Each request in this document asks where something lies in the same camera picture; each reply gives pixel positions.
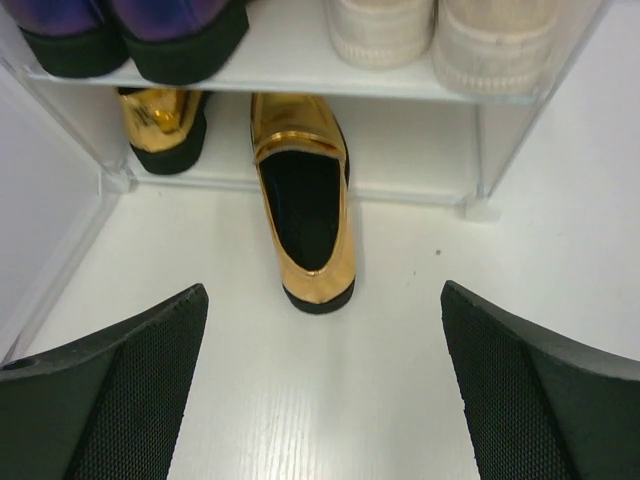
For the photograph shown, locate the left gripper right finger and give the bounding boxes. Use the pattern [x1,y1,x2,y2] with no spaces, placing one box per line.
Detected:
[440,281,639,479]

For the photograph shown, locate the white cabinet door panel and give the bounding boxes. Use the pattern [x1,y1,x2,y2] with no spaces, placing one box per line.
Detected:
[1,81,119,362]

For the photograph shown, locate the beige sneaker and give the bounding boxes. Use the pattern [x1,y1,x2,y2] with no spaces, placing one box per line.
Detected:
[324,0,435,69]
[432,0,561,96]

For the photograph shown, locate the gold pointed shoe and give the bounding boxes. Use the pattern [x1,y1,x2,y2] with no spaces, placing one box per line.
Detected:
[116,87,210,176]
[250,92,357,315]

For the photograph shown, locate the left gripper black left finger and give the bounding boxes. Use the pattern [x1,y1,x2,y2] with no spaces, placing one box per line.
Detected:
[1,284,209,479]

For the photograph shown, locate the purple loafer shoe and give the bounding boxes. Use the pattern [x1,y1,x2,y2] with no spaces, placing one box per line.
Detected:
[109,0,249,86]
[2,0,129,79]

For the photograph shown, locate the white plastic shoe cabinet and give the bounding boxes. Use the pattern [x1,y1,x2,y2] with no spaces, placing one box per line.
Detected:
[1,1,608,218]

